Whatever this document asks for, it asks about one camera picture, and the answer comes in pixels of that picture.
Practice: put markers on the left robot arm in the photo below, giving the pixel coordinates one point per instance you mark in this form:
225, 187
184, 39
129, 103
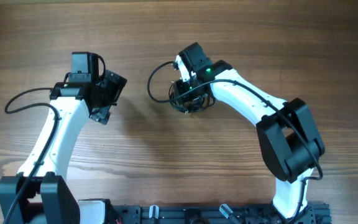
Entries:
38, 193

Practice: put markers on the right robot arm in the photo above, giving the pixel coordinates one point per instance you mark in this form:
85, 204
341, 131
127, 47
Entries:
289, 140

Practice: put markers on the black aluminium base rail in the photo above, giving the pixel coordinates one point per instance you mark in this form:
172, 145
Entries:
313, 213

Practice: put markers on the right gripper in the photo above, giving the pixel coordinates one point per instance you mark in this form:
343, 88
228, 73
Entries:
184, 96

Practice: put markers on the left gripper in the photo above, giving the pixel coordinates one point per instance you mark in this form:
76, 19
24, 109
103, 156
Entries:
100, 114

